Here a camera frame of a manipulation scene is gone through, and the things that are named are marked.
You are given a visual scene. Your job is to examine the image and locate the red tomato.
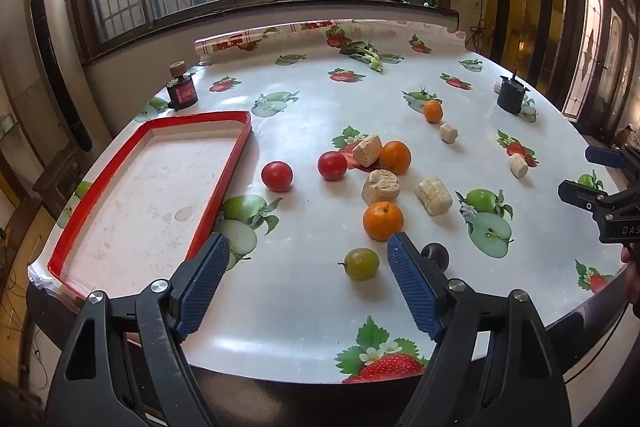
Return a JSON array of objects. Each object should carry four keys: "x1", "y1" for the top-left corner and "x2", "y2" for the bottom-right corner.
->
[
  {"x1": 317, "y1": 150, "x2": 349, "y2": 182},
  {"x1": 260, "y1": 161, "x2": 294, "y2": 192}
]

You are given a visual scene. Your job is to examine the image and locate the white standing air conditioner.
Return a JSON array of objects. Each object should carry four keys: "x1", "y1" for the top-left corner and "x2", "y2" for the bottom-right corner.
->
[{"x1": 22, "y1": 0, "x2": 113, "y2": 152}]

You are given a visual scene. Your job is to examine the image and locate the red-rimmed white tray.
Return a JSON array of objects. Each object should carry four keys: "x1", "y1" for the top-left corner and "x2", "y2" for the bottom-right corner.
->
[{"x1": 27, "y1": 110, "x2": 253, "y2": 303}]

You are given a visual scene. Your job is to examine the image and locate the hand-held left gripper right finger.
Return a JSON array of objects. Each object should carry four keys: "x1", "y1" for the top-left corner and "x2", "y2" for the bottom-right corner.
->
[{"x1": 386, "y1": 232, "x2": 573, "y2": 427}]

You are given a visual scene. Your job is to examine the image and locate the wooden glass-panel door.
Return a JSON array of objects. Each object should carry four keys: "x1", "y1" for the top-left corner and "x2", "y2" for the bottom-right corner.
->
[{"x1": 480, "y1": 0, "x2": 640, "y2": 142}]

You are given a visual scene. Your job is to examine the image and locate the green leafy vegetable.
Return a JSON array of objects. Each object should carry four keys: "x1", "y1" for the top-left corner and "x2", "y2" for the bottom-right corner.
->
[{"x1": 340, "y1": 42, "x2": 385, "y2": 74}]

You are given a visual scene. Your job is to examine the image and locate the dark round table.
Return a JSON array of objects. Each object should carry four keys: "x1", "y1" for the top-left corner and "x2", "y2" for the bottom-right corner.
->
[{"x1": 25, "y1": 257, "x2": 640, "y2": 427}]

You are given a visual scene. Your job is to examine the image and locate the red-label black bottle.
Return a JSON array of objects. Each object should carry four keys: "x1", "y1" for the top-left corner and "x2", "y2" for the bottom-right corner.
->
[{"x1": 165, "y1": 61, "x2": 200, "y2": 112}]

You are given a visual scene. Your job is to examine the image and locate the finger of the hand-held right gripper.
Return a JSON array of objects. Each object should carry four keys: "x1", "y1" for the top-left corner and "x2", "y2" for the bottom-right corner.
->
[
  {"x1": 585, "y1": 146, "x2": 640, "y2": 171},
  {"x1": 557, "y1": 179, "x2": 610, "y2": 214}
]

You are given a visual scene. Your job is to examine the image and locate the person's right forearm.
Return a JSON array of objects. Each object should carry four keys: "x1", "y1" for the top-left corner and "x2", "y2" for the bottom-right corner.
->
[{"x1": 620, "y1": 257, "x2": 640, "y2": 323}]

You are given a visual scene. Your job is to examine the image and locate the dark purple plum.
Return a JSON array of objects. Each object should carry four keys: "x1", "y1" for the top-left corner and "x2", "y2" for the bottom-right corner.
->
[{"x1": 421, "y1": 243, "x2": 451, "y2": 275}]

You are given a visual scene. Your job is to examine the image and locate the green grape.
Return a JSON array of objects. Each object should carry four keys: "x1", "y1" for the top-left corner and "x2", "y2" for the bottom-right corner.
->
[{"x1": 338, "y1": 248, "x2": 380, "y2": 281}]

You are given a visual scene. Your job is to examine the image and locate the wooden chair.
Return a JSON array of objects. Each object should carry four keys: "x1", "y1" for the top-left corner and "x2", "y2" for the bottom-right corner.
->
[{"x1": 32, "y1": 147, "x2": 93, "y2": 218}]

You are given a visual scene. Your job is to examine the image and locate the fruit-print tablecloth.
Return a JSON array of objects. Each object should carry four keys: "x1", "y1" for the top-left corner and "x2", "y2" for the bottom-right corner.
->
[{"x1": 27, "y1": 19, "x2": 628, "y2": 383}]

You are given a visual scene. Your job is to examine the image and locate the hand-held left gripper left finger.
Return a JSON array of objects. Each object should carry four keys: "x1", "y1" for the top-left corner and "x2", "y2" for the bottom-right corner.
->
[{"x1": 44, "y1": 232, "x2": 231, "y2": 427}]

